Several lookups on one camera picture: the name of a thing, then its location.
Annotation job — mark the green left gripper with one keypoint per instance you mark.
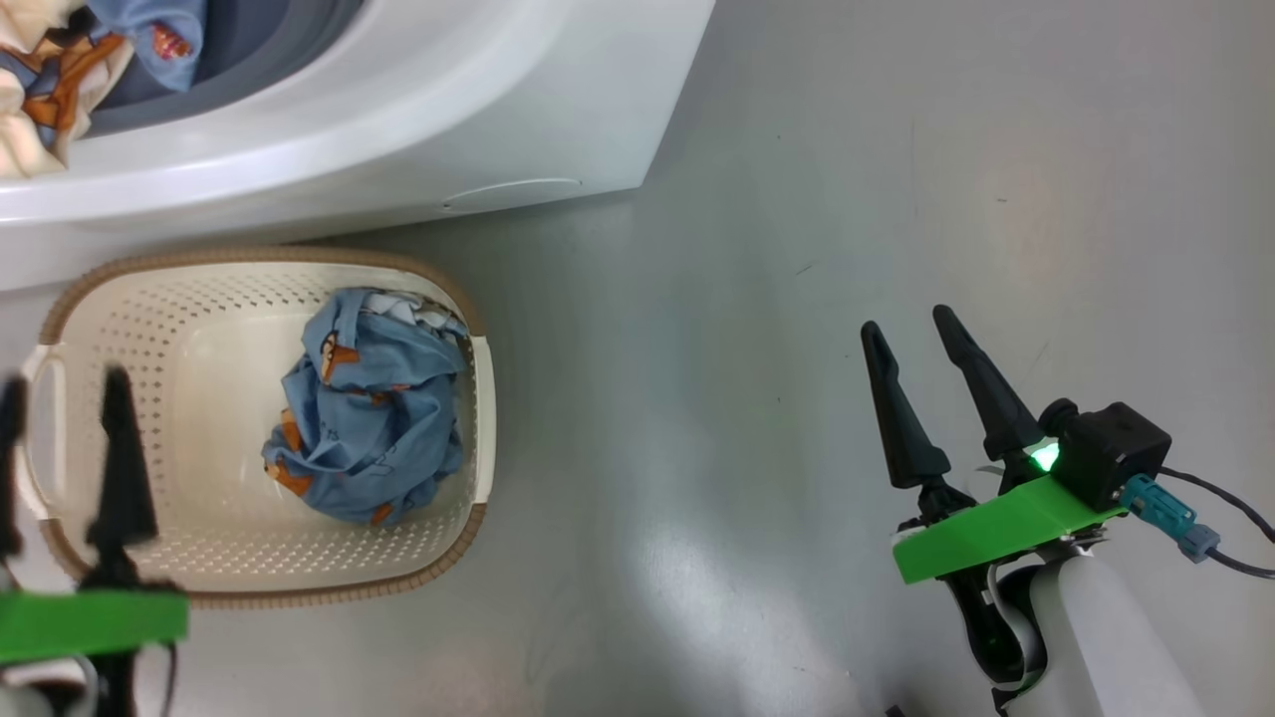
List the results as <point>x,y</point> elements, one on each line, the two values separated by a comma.
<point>90,622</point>

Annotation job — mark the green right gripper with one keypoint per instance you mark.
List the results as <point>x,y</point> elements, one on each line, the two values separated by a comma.
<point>996,533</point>

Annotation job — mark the blue garment orange print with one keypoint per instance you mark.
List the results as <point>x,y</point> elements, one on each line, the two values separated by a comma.
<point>369,418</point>

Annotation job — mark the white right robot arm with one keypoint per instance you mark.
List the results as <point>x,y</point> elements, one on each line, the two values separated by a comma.
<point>1106,647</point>

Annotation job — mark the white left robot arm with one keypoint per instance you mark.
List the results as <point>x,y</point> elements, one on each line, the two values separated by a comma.
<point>20,702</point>

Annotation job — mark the grey rubber door gasket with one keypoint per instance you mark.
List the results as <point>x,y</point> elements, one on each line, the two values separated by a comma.
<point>249,50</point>

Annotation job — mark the white front-load washing machine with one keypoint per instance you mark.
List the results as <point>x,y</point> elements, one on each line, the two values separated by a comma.
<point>398,100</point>

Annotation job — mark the cream perforated basket brown rim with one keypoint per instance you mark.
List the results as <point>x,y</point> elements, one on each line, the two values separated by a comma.
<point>199,398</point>

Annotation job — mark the round white filter cover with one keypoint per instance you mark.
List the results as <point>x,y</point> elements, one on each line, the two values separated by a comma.
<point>513,195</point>

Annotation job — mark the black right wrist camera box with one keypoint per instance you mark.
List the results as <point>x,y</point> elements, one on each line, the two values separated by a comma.
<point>1111,448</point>

